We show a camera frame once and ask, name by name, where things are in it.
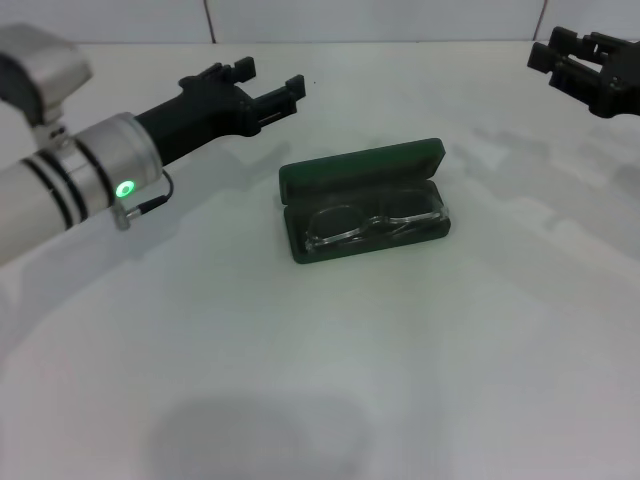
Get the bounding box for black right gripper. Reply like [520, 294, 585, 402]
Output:
[526, 26, 640, 120]

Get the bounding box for clear white glasses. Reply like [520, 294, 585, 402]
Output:
[303, 197, 449, 254]

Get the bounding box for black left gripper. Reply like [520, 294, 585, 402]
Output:
[134, 56, 307, 166]

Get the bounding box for green glasses case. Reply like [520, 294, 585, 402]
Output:
[278, 137, 453, 265]

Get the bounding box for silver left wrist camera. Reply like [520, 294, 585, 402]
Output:
[0, 23, 95, 151]

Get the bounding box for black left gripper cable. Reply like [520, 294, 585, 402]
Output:
[112, 169, 174, 231]

